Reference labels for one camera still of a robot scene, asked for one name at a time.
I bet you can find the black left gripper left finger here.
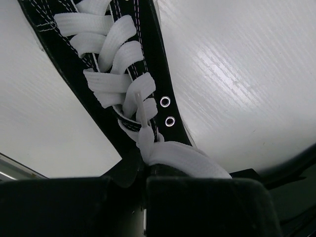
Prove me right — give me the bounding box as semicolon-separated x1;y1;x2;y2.
0;177;144;237

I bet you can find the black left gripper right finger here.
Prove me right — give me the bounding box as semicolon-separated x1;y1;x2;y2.
146;177;282;237

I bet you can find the black canvas sneaker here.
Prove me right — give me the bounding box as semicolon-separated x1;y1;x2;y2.
19;0;230;188

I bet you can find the black leather loafer centre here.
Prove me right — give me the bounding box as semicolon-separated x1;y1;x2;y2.
230;144;316;190

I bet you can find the aluminium mounting rail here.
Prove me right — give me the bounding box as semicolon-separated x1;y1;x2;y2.
0;153;47;181

